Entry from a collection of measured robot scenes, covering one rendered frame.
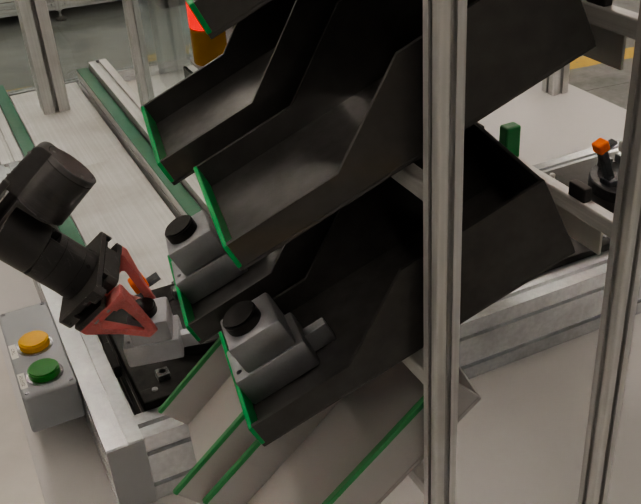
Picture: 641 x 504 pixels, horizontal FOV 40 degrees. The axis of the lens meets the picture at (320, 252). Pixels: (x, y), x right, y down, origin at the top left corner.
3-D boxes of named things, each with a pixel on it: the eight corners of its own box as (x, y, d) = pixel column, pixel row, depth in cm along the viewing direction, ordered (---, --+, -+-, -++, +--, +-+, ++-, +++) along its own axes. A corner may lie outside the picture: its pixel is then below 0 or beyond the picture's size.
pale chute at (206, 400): (209, 508, 89) (173, 494, 87) (189, 424, 100) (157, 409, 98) (390, 306, 83) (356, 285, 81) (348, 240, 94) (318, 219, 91)
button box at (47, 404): (33, 434, 113) (21, 397, 110) (7, 347, 130) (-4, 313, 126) (87, 416, 116) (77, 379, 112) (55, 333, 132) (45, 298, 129)
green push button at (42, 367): (33, 392, 112) (29, 380, 111) (27, 375, 115) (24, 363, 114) (64, 382, 113) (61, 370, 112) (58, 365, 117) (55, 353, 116)
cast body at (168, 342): (129, 368, 101) (112, 323, 97) (131, 342, 105) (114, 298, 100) (201, 354, 101) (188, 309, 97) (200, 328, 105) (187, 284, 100)
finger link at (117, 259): (173, 276, 102) (107, 234, 98) (173, 316, 97) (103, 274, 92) (137, 311, 105) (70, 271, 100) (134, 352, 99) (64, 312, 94)
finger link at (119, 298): (174, 286, 101) (106, 244, 96) (173, 328, 95) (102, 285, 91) (136, 322, 103) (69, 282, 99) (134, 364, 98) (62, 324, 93)
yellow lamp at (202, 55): (201, 69, 121) (196, 34, 118) (189, 59, 125) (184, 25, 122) (235, 61, 122) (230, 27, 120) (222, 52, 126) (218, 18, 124)
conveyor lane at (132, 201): (159, 470, 112) (146, 410, 107) (37, 203, 178) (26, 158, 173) (357, 395, 122) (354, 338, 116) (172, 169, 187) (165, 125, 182)
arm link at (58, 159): (-57, 184, 93) (-85, 203, 85) (7, 101, 92) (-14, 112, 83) (37, 253, 97) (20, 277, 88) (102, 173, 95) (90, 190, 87)
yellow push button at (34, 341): (23, 362, 118) (20, 350, 117) (18, 346, 121) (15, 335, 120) (54, 353, 119) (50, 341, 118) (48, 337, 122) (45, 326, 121)
